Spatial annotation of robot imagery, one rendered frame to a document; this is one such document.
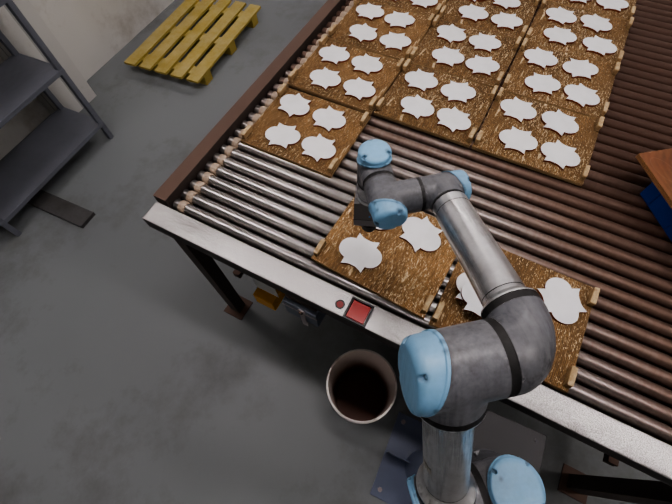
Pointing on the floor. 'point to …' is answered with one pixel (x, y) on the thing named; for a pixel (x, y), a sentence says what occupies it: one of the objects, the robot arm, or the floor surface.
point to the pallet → (194, 39)
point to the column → (399, 461)
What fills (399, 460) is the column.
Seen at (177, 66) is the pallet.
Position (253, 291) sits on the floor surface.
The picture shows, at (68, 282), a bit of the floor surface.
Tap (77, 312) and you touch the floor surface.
